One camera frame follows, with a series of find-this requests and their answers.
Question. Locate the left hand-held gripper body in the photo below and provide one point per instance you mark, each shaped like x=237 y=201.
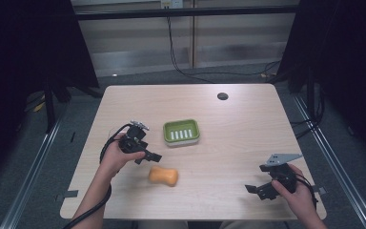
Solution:
x=131 y=143

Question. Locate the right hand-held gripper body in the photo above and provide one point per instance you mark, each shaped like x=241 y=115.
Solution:
x=282 y=176

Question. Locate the orange butternut squash toy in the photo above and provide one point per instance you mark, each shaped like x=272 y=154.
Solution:
x=163 y=175

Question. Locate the green soap dish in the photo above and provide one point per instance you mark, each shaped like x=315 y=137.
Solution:
x=181 y=132

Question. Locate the person's left hand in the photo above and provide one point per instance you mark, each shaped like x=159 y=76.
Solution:
x=116 y=157

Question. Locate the person's right hand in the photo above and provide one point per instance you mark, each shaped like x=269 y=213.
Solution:
x=295 y=197

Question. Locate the grey tape strip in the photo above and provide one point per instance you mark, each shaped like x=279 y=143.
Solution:
x=67 y=194
x=321 y=190

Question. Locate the black table grommet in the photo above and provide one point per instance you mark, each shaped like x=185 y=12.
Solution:
x=222 y=96

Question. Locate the dark curtain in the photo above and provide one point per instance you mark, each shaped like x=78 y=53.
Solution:
x=22 y=63
x=346 y=63

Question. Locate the black horizontal bar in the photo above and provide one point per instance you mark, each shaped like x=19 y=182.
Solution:
x=187 y=12

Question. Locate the metal floor rail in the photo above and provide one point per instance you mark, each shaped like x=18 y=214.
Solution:
x=28 y=178
x=340 y=171

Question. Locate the white wall outlet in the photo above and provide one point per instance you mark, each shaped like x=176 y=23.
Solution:
x=171 y=4

